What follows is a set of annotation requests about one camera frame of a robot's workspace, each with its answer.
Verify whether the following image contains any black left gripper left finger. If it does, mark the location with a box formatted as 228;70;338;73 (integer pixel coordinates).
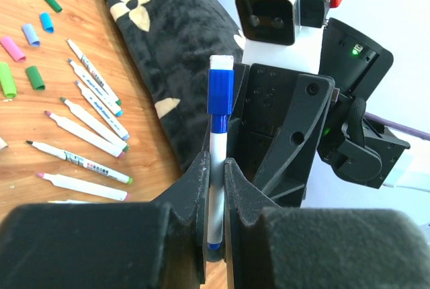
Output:
1;151;210;288

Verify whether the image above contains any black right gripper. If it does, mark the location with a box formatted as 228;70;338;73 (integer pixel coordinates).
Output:
231;64;335;207

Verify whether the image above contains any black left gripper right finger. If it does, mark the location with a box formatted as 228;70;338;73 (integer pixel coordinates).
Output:
224;159;429;288

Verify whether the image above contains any small blue cap marker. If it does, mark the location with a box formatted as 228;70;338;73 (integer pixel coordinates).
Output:
207;55;234;250

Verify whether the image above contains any light green cap marker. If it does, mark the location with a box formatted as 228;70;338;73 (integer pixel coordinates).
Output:
26;140;133;184

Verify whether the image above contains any lavender cap marker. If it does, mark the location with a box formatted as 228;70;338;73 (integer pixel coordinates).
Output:
75;81;130;141

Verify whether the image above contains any pink cap marker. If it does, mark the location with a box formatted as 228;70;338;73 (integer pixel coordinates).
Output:
44;110;125;158
36;173;128;201

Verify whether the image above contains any dark green cap marker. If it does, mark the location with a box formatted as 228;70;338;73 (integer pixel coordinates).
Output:
67;38;122;106

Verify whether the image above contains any light green pen cap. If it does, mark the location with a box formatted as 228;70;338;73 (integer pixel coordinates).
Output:
0;62;17;98

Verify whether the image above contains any pink pen cap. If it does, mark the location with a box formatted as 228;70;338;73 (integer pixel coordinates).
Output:
1;36;26;63

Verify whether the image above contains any lavender pen cap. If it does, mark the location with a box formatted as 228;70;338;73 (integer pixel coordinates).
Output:
22;24;40;47

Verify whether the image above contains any light blue pen cap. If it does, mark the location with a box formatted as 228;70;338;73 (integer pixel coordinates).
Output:
40;12;54;34

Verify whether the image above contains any beige cap marker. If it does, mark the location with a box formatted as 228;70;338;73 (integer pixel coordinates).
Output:
48;200;99;204

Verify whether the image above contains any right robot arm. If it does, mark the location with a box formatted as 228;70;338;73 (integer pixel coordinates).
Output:
235;19;429;207

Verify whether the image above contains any black floral pillow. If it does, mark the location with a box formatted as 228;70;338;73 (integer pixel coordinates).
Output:
105;0;245;171

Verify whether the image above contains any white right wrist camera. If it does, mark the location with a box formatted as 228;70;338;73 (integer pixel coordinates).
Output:
235;0;342;74

